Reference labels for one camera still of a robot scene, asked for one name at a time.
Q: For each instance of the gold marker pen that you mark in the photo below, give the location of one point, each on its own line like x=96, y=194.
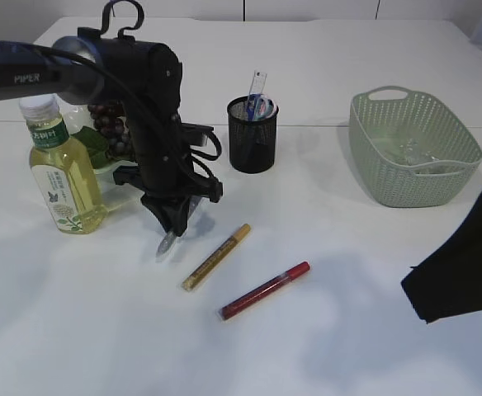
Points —
x=215, y=258

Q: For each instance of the clear plastic ruler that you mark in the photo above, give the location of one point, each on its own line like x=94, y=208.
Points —
x=257, y=84

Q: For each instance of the blue scissors with cover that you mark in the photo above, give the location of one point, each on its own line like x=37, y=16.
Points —
x=254, y=103

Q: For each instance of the red marker pen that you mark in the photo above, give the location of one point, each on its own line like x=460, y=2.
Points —
x=264, y=290

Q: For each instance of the pale green woven basket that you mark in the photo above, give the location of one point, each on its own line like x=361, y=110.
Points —
x=381, y=118

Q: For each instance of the pink scissors with purple cover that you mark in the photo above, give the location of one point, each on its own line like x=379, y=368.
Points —
x=264, y=108

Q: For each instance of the clear plastic sheet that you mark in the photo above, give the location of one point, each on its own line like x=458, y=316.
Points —
x=410, y=153

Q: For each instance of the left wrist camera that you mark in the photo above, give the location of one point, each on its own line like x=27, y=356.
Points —
x=196, y=135

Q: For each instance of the purple artificial grape bunch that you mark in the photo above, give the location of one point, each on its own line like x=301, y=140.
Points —
x=110, y=121

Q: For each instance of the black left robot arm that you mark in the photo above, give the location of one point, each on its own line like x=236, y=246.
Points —
x=135, y=87

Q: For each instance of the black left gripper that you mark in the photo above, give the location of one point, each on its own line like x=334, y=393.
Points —
x=162, y=179

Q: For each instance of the black mesh pen holder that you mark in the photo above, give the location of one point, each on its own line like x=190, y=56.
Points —
x=263, y=151

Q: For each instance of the pale green wavy glass plate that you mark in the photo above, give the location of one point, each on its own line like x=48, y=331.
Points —
x=80, y=124

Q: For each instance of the yellow tea bottle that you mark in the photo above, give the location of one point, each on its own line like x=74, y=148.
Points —
x=62, y=168

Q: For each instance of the silver marker pen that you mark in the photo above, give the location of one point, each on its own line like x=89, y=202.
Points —
x=169, y=240

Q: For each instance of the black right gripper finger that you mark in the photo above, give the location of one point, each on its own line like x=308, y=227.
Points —
x=449, y=282

